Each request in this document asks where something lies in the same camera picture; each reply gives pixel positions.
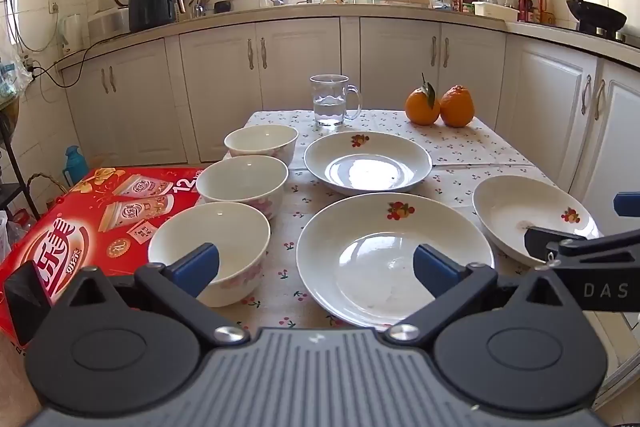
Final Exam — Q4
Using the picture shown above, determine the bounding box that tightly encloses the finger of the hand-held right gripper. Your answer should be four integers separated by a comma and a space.
614, 192, 640, 218
524, 226, 640, 272

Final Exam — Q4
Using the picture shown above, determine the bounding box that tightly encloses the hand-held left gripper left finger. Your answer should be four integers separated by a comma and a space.
50, 243, 251, 349

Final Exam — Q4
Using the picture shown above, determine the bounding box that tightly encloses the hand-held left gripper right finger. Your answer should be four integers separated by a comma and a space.
384, 243, 588, 348

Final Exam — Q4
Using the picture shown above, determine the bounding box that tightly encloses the white pink floral bowl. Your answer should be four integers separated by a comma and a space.
148, 202, 271, 308
196, 155, 290, 220
224, 124, 299, 168

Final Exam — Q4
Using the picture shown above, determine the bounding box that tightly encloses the white fruit print plate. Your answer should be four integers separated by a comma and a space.
296, 193, 496, 329
472, 175, 601, 269
304, 131, 433, 195

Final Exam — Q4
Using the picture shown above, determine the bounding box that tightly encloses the cherry print tablecloth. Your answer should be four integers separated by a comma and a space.
220, 109, 561, 333

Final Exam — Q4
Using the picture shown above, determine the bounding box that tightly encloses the red printed carton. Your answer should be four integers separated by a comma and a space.
0, 166, 211, 353

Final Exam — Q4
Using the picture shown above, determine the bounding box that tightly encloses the teal thermos flask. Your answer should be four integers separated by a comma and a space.
65, 145, 90, 186

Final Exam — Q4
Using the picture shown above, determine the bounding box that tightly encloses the orange with green leaf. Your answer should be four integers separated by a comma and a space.
405, 74, 442, 126

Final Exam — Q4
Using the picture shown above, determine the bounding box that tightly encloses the bumpy orange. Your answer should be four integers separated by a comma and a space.
440, 85, 475, 128

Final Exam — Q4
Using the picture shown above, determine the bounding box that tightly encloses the gas stove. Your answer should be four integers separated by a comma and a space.
575, 24, 640, 46

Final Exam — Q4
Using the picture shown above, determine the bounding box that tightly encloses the wicker basket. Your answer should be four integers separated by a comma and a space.
25, 172, 68, 208

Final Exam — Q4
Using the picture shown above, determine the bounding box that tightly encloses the black wok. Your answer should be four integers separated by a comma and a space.
560, 0, 627, 32

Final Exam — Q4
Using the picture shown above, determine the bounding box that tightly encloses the clear glass mug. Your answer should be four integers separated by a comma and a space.
309, 74, 362, 128

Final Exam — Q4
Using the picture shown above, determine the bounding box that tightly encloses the black metal rack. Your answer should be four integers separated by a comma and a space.
0, 104, 41, 220

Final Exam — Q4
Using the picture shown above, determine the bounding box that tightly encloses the white plastic tray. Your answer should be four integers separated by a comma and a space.
472, 1, 519, 22

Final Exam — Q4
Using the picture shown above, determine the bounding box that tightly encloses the white rice cooker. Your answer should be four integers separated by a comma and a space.
88, 7, 132, 38

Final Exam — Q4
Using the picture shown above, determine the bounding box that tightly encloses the white electric jug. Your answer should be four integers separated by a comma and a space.
61, 13, 85, 54

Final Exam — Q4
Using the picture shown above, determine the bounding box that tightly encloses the clear plastic bag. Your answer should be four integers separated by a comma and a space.
0, 52, 32, 100

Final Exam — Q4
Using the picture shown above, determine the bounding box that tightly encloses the dark air fryer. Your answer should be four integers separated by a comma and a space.
128, 0, 183, 32

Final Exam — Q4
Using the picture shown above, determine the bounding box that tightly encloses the stone kitchen countertop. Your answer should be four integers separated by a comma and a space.
55, 2, 640, 68

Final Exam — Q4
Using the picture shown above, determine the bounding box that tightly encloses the black power cable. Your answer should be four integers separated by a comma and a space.
30, 19, 132, 82

